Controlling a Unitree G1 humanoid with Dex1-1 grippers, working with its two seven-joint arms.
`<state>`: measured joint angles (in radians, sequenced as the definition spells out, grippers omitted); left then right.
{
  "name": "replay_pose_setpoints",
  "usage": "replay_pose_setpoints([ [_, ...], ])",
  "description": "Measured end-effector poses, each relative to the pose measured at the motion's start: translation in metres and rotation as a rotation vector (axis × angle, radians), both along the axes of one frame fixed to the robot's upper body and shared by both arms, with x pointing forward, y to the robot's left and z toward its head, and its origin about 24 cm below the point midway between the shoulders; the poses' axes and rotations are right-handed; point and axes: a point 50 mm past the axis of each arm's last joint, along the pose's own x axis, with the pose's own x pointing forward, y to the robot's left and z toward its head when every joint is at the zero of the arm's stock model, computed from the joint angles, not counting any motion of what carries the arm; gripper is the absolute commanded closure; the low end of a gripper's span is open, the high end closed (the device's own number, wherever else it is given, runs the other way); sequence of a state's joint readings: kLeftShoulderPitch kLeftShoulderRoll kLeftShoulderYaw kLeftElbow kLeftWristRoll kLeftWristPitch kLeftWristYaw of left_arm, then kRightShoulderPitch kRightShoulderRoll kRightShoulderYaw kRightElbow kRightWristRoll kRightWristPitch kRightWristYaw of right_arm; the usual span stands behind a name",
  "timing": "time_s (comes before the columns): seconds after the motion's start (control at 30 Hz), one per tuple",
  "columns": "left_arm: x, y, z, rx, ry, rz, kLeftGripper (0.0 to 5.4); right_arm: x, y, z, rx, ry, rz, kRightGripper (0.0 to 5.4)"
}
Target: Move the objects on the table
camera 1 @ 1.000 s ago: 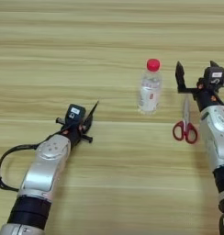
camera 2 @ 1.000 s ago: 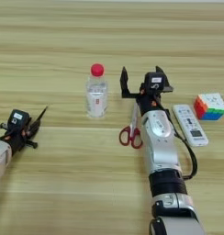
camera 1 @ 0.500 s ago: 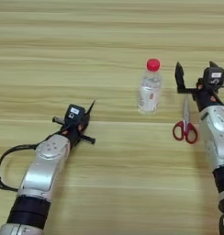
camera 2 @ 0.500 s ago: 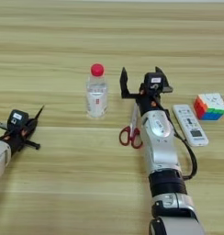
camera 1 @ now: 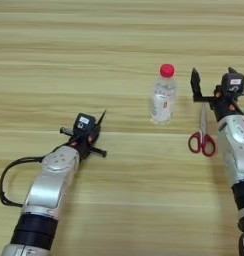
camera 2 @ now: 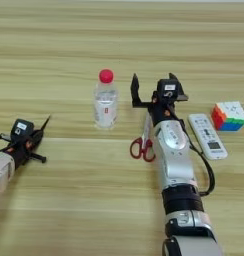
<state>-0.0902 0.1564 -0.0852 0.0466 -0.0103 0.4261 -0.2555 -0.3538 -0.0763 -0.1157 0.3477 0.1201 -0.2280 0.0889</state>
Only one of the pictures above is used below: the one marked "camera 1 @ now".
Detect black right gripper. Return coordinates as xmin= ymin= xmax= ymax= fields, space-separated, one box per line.
xmin=189 ymin=66 xmax=244 ymax=123

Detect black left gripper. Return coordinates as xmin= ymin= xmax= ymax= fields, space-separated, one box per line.
xmin=59 ymin=123 xmax=108 ymax=160

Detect clear bottle with red cap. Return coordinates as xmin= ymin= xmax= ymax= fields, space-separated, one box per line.
xmin=149 ymin=63 xmax=178 ymax=126

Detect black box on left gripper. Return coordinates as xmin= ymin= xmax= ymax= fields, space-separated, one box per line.
xmin=72 ymin=112 xmax=97 ymax=137

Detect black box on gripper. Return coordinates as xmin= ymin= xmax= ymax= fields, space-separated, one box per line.
xmin=72 ymin=112 xmax=97 ymax=137
xmin=220 ymin=72 xmax=244 ymax=95

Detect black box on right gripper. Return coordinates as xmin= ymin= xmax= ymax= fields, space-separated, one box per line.
xmin=220 ymin=72 xmax=244 ymax=95

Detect red handled scissors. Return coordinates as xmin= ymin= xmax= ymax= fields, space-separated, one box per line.
xmin=187 ymin=102 xmax=217 ymax=158

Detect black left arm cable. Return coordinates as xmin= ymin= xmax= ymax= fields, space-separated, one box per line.
xmin=0 ymin=142 xmax=72 ymax=208

